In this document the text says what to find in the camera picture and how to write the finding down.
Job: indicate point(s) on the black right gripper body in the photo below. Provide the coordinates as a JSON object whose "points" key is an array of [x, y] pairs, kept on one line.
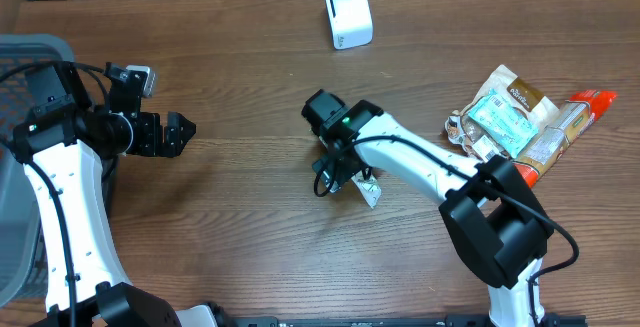
{"points": [[339, 167]]}

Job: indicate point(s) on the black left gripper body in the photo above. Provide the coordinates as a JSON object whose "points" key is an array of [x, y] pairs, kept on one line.
{"points": [[147, 135]]}

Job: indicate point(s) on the white tube gold cap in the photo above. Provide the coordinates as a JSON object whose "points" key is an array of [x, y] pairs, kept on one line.
{"points": [[369, 188]]}

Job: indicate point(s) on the cream brown nut bag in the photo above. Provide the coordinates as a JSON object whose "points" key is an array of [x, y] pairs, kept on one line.
{"points": [[530, 102]]}

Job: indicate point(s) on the teal snack packet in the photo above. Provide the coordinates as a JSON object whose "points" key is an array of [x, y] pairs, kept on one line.
{"points": [[503, 123]]}

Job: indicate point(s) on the orange spaghetti packet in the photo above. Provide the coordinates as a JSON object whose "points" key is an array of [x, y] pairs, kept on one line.
{"points": [[575, 116]]}

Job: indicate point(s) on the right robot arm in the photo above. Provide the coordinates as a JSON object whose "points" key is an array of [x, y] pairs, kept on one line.
{"points": [[496, 224]]}

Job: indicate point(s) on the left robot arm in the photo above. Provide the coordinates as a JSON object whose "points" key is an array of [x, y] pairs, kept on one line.
{"points": [[123, 304]]}

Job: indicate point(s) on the white barcode scanner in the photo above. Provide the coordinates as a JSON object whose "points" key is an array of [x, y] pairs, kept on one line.
{"points": [[350, 23]]}

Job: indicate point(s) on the grey plastic basket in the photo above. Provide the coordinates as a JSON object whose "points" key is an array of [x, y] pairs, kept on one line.
{"points": [[20, 227]]}

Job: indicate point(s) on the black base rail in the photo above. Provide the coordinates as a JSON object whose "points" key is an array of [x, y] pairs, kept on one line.
{"points": [[456, 320]]}

